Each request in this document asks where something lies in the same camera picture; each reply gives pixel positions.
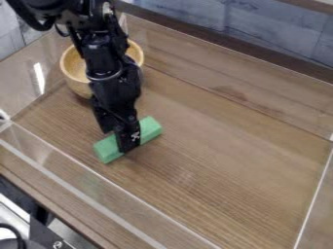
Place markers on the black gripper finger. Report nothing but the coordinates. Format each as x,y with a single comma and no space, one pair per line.
127,132
105,116

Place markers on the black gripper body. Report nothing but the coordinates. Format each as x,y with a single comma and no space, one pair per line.
115,85

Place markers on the green rectangular block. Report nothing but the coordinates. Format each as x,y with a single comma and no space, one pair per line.
107,148

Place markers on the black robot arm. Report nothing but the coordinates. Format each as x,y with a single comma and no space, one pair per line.
89,21

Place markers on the wooden bowl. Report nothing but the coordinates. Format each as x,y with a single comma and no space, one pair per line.
74,68

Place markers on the clear acrylic enclosure wall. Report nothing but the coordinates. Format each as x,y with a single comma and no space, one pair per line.
236,178

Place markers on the black metal bracket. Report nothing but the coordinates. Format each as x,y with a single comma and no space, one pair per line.
43,235

